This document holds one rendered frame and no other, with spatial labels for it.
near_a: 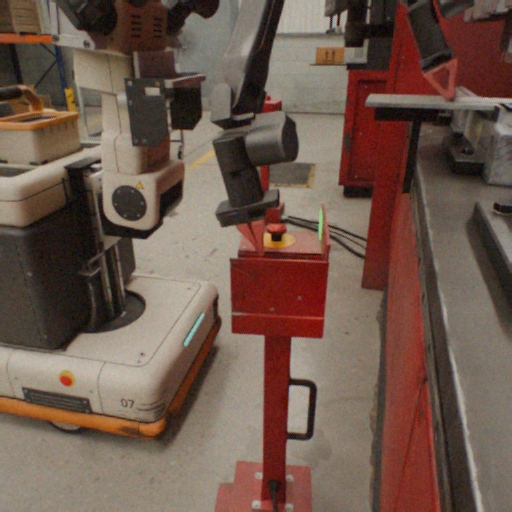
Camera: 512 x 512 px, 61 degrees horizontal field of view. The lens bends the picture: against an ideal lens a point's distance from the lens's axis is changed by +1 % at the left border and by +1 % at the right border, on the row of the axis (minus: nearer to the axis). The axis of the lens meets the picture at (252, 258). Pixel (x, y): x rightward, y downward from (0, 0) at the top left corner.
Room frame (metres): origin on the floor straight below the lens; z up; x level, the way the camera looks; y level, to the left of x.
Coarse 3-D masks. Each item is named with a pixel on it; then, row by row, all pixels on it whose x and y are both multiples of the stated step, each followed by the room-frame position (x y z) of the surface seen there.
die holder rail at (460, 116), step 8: (456, 88) 1.74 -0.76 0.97; (464, 88) 1.70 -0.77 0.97; (464, 96) 1.45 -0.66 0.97; (472, 96) 1.45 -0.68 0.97; (448, 112) 1.60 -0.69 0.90; (456, 112) 1.43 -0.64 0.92; (464, 112) 1.35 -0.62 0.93; (456, 120) 1.40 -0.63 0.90; (464, 120) 1.35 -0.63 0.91; (456, 128) 1.36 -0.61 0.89; (464, 128) 1.35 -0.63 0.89
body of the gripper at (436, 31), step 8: (424, 32) 1.06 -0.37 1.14; (432, 32) 1.05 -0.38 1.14; (440, 32) 1.06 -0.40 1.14; (416, 40) 1.07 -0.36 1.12; (424, 40) 1.06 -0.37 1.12; (432, 40) 1.05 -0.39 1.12; (440, 40) 1.05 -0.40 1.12; (424, 48) 1.06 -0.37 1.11; (432, 48) 1.05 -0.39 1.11; (440, 48) 1.05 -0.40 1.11; (448, 48) 1.02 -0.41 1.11; (424, 56) 1.06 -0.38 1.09; (432, 56) 1.03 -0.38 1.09; (424, 64) 1.03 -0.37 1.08
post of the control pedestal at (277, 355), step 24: (264, 336) 0.70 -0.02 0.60; (288, 336) 0.69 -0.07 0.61; (264, 360) 0.70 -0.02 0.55; (288, 360) 0.69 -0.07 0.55; (264, 384) 0.69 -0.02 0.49; (288, 384) 0.69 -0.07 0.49; (264, 408) 0.69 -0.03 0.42; (264, 432) 0.69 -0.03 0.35; (264, 456) 0.69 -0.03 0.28; (264, 480) 0.69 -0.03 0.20
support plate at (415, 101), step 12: (372, 96) 1.15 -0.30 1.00; (384, 96) 1.15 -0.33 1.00; (396, 96) 1.15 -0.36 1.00; (408, 96) 1.15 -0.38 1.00; (420, 96) 1.14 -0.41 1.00; (432, 96) 1.14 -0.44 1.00; (456, 96) 1.15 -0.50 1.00; (480, 96) 1.13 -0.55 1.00; (444, 108) 0.99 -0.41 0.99; (456, 108) 0.98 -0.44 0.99; (468, 108) 0.98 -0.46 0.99; (480, 108) 0.97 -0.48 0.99; (492, 108) 0.96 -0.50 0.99
